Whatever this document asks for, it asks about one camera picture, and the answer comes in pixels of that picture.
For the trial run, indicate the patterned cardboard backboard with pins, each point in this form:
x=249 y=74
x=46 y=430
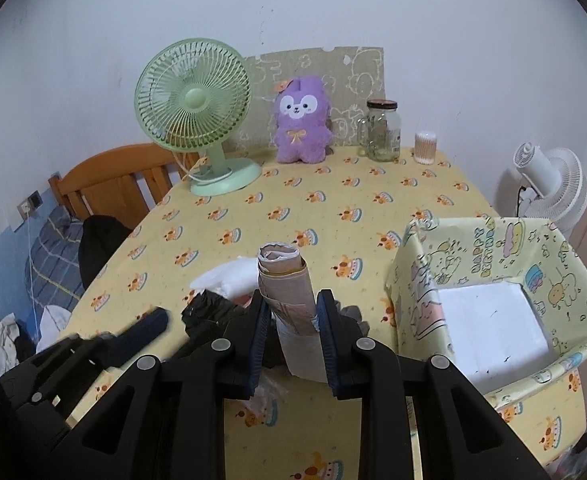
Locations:
x=345 y=77

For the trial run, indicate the black clothing on chair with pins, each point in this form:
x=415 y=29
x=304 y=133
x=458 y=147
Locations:
x=101 y=238

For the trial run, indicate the white standing fan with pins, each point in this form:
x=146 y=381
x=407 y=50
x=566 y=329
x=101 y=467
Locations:
x=555 y=185

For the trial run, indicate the grey fuzzy socks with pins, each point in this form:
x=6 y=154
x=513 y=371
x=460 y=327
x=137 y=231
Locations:
x=353 y=312

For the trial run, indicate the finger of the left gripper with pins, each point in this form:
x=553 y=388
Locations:
x=115 y=350

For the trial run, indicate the white towel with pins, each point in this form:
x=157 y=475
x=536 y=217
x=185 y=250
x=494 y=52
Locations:
x=232 y=280

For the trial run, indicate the glass jar with lid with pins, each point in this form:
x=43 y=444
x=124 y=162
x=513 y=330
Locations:
x=380 y=130

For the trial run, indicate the patterned fabric storage box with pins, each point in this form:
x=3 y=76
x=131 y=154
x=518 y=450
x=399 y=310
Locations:
x=504 y=299

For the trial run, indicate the green desk fan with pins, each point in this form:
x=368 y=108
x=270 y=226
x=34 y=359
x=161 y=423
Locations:
x=189 y=99

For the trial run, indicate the yellow cake-pattern tablecloth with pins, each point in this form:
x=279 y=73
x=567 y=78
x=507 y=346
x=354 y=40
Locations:
x=347 y=215

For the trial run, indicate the cotton swab container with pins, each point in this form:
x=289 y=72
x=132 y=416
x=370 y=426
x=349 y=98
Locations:
x=425 y=147

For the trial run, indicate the white cloth on floor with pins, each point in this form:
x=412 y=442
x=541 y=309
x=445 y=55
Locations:
x=16 y=346

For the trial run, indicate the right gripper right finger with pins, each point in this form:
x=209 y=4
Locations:
x=360 y=368

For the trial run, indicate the beige stockings pack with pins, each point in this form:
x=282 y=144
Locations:
x=285 y=284

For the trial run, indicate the wooden chair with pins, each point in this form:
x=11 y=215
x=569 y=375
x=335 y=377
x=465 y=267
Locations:
x=124 y=183

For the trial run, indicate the black socks bundle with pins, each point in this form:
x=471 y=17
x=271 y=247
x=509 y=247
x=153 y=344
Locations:
x=207 y=316

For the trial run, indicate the blue plaid bedding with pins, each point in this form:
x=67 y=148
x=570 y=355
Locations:
x=52 y=272

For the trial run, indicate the wall power outlet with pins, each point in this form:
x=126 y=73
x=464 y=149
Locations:
x=29 y=205

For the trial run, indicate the purple plush toy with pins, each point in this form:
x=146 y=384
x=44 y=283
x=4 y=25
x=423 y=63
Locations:
x=302 y=112

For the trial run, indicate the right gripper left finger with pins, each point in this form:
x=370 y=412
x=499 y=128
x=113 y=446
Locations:
x=222 y=360

